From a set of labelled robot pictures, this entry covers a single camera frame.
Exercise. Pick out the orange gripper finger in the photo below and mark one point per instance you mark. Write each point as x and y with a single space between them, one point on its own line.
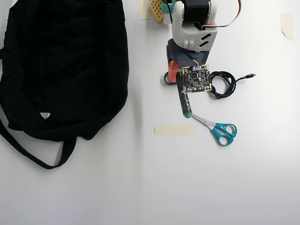
173 71

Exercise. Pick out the green capped black marker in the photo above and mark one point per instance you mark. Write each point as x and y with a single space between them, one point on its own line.
185 103

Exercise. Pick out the teal grey white robot arm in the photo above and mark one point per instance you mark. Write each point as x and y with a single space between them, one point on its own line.
194 21

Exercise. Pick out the black fabric bag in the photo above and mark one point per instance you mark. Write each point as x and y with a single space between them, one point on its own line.
58 70

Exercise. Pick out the wide beige masking tape strip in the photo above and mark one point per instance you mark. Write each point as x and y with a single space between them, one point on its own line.
175 130

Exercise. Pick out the torn beige masking tape strip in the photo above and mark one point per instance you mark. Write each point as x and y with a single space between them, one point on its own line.
287 25

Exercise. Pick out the bare camera circuit board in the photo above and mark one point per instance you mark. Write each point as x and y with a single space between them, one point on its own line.
197 78

